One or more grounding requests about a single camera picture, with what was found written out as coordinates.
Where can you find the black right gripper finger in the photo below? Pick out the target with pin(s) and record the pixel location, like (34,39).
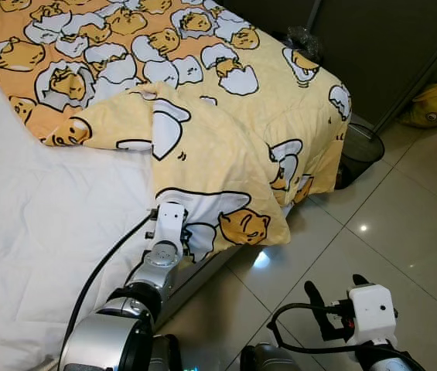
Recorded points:
(320,308)
(361,280)

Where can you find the yellow cartoon egg blanket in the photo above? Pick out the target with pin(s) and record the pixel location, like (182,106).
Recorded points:
(203,147)

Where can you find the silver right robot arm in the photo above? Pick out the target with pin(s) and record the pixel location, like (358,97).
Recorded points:
(388,360)

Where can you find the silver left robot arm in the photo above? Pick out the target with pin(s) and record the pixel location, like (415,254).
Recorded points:
(156,267)

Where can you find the dark grey robot right leg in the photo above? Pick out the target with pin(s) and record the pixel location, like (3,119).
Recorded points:
(268,359)

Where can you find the dark grey robot leg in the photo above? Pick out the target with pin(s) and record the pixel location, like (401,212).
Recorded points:
(268,359)
(168,355)

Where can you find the dark grey robot left leg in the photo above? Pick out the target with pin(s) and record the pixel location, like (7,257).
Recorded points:
(168,355)

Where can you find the black mesh wastebasket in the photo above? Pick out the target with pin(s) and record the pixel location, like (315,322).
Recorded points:
(361,151)

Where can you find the white sheeted bed mattress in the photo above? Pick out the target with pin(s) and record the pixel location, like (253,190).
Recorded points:
(48,232)

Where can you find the yellow plush toy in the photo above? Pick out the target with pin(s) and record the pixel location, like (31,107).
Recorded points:
(433,104)

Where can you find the grey crumpled plastic bag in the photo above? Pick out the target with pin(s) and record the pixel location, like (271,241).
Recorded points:
(303,44)

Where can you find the dark wardrobe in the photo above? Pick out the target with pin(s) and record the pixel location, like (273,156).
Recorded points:
(373,39)

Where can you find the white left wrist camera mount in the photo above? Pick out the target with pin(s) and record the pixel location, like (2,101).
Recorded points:
(172,224)

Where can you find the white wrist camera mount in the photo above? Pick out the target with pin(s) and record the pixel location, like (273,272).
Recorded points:
(373,313)
(172,224)

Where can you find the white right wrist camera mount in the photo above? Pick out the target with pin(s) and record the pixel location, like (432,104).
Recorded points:
(373,313)

